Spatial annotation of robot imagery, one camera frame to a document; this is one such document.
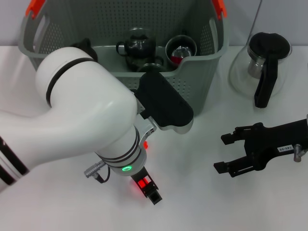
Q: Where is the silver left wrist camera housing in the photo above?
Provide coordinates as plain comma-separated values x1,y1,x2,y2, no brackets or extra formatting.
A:
133,71,195,135

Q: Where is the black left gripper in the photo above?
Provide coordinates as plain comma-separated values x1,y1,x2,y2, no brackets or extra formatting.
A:
130,167,163,205

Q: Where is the grey perforated storage bin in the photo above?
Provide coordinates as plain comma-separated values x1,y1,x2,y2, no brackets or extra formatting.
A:
18,0,229,118

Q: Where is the glass teapot black lid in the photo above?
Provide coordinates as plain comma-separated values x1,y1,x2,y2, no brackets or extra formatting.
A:
228,32,293,108

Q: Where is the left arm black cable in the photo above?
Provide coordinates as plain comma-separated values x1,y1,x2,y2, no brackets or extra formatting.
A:
84,162,111,184

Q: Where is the black clay teapot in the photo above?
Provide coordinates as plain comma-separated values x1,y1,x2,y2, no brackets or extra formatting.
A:
71,38,99,62

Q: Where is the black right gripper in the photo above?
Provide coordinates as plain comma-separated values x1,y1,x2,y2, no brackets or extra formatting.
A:
213,117,308,178

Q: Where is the right arm cable connector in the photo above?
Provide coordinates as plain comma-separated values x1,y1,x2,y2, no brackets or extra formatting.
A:
294,144,308,164

